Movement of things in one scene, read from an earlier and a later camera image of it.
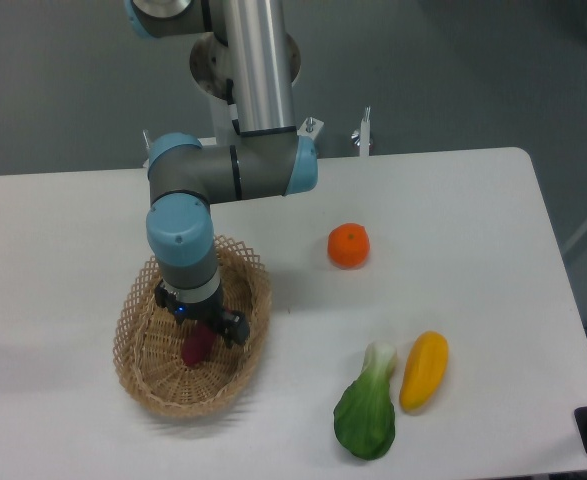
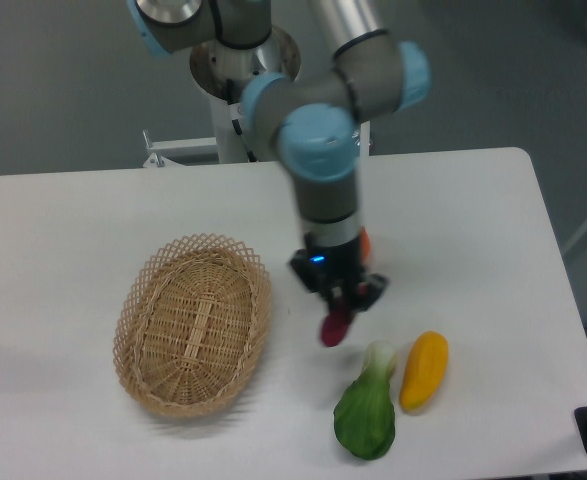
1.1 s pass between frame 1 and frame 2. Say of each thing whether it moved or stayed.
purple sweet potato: moved
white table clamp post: stayed
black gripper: moved
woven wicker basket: stayed
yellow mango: stayed
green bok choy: stayed
